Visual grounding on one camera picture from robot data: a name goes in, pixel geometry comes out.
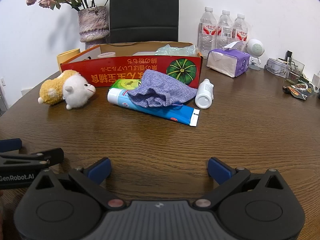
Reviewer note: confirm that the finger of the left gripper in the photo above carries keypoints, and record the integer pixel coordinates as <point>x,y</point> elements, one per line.
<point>10,145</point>
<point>52,157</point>

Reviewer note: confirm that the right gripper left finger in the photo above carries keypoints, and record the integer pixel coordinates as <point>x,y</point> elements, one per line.
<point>89,180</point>

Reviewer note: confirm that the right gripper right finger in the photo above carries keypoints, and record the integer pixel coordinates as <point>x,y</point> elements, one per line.
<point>229,181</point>

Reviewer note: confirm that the blue toothpaste tube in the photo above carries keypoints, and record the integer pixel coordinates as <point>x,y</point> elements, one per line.
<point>180,113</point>

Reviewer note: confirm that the white plastic bottle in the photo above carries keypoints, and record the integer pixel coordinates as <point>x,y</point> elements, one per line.
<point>205,94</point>

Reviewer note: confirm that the purple cloth pouch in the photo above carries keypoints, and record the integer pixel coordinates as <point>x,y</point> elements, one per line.
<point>160,90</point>

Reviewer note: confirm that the iridescent plastic wrap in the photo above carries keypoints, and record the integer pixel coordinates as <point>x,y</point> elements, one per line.
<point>167,50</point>

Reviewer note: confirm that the yellow white plush sheep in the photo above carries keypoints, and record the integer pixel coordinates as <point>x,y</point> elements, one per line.
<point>69,86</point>

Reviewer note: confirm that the yellow mug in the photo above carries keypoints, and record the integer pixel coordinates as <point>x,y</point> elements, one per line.
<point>61,58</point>

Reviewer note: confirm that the red cardboard box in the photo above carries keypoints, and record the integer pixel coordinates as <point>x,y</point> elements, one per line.
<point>132,60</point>

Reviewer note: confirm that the snack wrapper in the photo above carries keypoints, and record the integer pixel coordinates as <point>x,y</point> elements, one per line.
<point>300,90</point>

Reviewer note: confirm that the pink tape roll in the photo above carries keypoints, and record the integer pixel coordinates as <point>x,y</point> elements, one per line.
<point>107,54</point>

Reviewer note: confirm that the purple tissue pack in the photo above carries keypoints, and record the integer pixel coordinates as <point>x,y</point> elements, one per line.
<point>229,60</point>

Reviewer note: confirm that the clear plastic case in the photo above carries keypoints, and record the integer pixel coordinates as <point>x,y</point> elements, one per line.
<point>277,67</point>

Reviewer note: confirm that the white charger block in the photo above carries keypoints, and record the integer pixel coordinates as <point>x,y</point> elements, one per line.
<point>316,82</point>

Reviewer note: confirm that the white round robot toy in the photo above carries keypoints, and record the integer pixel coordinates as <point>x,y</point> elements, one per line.
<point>255,48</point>

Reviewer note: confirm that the purple ceramic vase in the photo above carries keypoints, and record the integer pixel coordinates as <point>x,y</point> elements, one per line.
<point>93,26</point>

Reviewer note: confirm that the right water bottle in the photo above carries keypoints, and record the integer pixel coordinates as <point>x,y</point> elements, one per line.
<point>240,29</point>

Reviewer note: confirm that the water bottle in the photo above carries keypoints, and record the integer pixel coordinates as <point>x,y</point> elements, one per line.
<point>240,29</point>
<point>207,32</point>
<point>224,30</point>

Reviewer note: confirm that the left water bottle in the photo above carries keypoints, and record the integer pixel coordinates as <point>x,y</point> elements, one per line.
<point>207,32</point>

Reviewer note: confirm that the middle water bottle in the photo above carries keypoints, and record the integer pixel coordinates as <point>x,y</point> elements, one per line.
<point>224,30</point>

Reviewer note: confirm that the black paper bag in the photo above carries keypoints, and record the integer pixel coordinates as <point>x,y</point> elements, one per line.
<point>143,20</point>

